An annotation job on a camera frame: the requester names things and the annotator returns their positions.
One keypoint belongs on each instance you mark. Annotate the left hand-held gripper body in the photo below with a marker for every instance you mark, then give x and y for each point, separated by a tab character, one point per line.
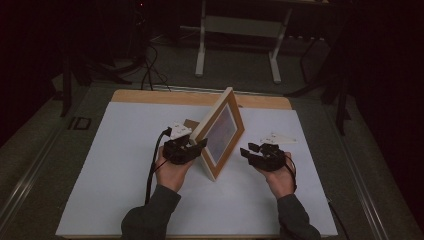
178	150

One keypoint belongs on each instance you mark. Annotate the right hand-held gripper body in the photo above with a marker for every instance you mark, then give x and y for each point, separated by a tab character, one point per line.
270	158

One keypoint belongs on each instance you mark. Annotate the wooden picture frame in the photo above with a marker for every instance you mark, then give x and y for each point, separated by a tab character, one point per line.
221	133

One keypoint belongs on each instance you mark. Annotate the person's right hand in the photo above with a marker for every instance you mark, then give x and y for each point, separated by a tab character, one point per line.
281	181

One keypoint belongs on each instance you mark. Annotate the person's left hand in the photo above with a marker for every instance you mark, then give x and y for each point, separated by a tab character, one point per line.
171	176

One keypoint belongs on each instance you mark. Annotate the wooden table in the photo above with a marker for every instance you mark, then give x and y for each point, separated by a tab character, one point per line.
150	96

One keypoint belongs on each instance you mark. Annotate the white table mat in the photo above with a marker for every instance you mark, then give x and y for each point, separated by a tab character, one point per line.
116	150

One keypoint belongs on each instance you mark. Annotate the black stand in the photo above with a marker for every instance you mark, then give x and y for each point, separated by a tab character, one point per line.
341	100
68	86

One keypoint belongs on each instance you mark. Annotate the metal floor rail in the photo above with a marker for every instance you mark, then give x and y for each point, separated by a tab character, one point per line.
363	180
30	176

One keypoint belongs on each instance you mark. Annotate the black floor bracket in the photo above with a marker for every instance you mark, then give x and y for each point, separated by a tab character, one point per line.
80	123

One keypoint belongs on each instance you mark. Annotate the white metal desk frame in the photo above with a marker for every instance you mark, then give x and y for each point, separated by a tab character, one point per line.
240	26

